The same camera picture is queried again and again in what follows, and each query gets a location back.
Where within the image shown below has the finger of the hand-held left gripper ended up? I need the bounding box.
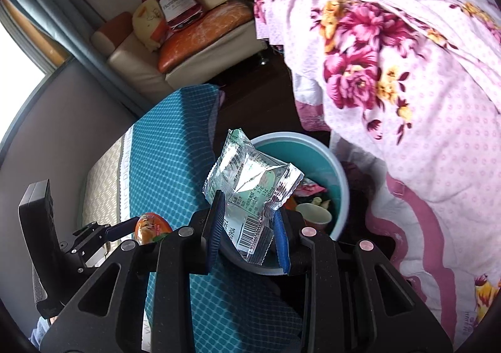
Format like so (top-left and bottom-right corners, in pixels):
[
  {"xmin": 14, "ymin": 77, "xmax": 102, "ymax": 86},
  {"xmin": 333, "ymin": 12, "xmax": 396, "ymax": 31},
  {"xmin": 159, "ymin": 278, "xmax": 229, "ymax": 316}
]
[{"xmin": 105, "ymin": 220, "xmax": 138, "ymax": 241}]

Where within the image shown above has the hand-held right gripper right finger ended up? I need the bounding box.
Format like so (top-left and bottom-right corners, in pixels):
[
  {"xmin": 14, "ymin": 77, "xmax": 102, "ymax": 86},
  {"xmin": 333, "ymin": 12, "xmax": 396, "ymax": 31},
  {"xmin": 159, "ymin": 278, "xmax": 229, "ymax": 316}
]
[{"xmin": 272, "ymin": 209, "xmax": 439, "ymax": 353}]

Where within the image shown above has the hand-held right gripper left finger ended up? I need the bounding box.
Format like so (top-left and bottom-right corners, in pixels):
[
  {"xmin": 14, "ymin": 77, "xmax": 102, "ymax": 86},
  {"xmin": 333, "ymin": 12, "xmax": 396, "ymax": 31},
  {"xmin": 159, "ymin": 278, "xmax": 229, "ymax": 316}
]
[{"xmin": 39, "ymin": 189, "xmax": 227, "ymax": 353}]

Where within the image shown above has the orange jelly cup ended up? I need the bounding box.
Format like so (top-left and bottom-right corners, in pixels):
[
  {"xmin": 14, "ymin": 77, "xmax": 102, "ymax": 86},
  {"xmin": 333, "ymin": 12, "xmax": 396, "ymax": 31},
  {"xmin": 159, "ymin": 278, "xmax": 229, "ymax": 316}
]
[{"xmin": 134, "ymin": 212, "xmax": 173, "ymax": 246}]

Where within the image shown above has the white paper cup blue band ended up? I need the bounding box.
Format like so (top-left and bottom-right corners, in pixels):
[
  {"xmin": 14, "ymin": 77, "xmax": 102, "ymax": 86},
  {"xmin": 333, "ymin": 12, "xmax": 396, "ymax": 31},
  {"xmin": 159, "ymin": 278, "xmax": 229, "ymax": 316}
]
[{"xmin": 295, "ymin": 202, "xmax": 333, "ymax": 234}]

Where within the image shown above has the silver green snack wrapper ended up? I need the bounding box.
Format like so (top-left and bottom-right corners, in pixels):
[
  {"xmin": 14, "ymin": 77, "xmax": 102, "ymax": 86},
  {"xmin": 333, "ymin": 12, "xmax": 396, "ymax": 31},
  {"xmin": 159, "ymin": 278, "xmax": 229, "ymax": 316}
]
[{"xmin": 202, "ymin": 128, "xmax": 305, "ymax": 265}]

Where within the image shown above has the teal trash bin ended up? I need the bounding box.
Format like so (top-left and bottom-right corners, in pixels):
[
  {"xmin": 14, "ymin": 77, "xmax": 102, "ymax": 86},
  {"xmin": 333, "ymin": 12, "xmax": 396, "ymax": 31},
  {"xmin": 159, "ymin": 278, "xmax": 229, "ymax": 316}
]
[{"xmin": 217, "ymin": 132, "xmax": 350, "ymax": 277}]

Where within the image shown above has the person's left forearm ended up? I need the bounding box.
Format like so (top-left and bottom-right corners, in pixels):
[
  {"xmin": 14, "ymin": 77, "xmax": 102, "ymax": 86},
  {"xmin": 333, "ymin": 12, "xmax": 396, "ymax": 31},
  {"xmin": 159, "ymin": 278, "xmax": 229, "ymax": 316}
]
[{"xmin": 30, "ymin": 316, "xmax": 55, "ymax": 351}]

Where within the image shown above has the pink snack wrapper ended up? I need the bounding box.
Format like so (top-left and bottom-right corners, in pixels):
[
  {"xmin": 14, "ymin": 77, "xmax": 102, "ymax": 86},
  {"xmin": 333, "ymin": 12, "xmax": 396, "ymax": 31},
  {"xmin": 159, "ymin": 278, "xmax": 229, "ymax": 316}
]
[{"xmin": 293, "ymin": 178, "xmax": 327, "ymax": 199}]

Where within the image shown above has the teal checked mat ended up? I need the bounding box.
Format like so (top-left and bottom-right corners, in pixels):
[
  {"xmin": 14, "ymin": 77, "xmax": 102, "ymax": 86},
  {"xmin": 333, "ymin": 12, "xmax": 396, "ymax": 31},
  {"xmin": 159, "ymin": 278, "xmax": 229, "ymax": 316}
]
[{"xmin": 82, "ymin": 84, "xmax": 314, "ymax": 353}]

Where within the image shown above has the cream leather sofa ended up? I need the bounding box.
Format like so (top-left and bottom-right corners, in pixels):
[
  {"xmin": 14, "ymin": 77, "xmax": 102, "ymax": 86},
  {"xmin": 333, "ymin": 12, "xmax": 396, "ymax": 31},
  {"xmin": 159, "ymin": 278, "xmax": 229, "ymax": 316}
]
[{"xmin": 91, "ymin": 0, "xmax": 271, "ymax": 93}]

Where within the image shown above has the grey-blue curtain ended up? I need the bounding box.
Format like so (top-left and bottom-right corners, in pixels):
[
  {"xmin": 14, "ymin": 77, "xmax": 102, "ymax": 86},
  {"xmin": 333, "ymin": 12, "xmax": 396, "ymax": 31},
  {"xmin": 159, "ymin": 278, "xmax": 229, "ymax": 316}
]
[{"xmin": 0, "ymin": 0, "xmax": 157, "ymax": 115}]

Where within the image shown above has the orange seat cushion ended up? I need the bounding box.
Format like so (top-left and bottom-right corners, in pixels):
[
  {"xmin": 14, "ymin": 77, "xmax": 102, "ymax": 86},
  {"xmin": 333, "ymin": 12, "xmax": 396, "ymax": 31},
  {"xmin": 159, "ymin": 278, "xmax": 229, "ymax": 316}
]
[{"xmin": 157, "ymin": 1, "xmax": 255, "ymax": 73}]

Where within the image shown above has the pink floral blanket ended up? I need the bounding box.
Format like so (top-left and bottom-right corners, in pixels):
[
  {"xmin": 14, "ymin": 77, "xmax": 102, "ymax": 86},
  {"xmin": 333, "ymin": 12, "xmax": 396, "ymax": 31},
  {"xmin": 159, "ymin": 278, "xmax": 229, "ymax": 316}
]
[{"xmin": 254, "ymin": 0, "xmax": 501, "ymax": 342}]

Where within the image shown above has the yellow plush pillow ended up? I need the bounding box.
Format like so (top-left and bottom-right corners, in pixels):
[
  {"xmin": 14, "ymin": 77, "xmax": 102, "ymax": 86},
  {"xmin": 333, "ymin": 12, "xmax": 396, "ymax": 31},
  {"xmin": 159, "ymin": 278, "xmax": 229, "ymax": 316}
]
[{"xmin": 132, "ymin": 0, "xmax": 169, "ymax": 52}]

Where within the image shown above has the red gift bag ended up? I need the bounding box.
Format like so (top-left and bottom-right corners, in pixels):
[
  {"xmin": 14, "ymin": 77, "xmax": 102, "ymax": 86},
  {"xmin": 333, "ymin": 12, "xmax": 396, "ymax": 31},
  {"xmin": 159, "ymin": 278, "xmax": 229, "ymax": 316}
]
[{"xmin": 156, "ymin": 0, "xmax": 204, "ymax": 30}]

